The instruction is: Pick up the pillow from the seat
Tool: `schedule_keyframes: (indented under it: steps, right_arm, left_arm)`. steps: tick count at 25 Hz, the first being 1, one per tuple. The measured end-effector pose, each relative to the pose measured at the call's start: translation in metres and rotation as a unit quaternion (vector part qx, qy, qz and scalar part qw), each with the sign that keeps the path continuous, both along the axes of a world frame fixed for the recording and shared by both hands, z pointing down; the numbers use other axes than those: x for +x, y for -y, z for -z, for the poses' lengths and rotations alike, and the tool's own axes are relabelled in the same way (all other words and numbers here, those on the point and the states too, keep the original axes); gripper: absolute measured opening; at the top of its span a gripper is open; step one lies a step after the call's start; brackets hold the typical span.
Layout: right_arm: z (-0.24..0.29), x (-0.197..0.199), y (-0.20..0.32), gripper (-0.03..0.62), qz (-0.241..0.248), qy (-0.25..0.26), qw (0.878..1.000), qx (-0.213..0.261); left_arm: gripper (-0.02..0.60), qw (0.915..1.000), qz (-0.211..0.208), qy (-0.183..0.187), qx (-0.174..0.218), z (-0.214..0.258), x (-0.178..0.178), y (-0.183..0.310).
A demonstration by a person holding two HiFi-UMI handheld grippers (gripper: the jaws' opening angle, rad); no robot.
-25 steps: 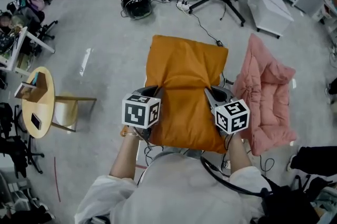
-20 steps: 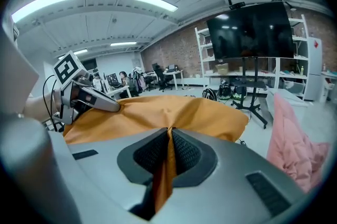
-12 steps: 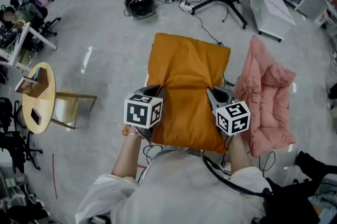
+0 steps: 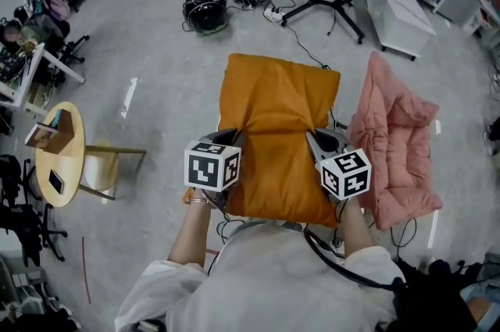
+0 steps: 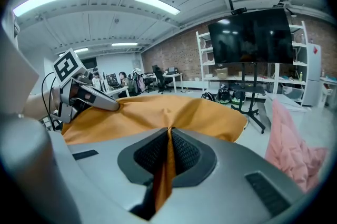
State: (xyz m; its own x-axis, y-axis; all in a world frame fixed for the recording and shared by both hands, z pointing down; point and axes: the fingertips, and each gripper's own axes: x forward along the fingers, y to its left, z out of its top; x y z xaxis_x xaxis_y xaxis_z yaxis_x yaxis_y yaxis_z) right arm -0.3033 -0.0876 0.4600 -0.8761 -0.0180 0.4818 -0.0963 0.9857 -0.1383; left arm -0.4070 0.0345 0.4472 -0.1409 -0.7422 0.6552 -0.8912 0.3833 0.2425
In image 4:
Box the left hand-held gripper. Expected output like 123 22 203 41
184 128 248 211

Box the picture book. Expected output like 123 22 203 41
24 122 58 150

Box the thick black cable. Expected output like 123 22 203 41
303 229 403 291

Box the person's left forearm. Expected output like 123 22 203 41
167 197 220 269

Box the light wooden chair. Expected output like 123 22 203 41
77 141 148 202

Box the white low wheeled cabinet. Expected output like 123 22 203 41
365 0 437 62

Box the black waist pack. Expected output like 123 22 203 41
394 258 481 332

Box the black office chair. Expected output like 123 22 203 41
0 154 70 267
37 16 91 66

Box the white desk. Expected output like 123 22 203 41
0 43 86 112

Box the orange cushion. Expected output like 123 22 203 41
216 52 341 229

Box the round wooden table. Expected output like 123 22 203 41
34 101 86 209

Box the pink pet bed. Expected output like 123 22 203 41
345 51 445 232

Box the brown wooden box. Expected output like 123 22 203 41
54 108 76 146

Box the person's white shirt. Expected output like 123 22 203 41
115 223 407 332

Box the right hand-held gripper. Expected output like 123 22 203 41
305 127 372 203

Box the person's right forearm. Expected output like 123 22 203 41
337 199 378 257

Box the black smartphone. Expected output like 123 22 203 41
48 170 66 195

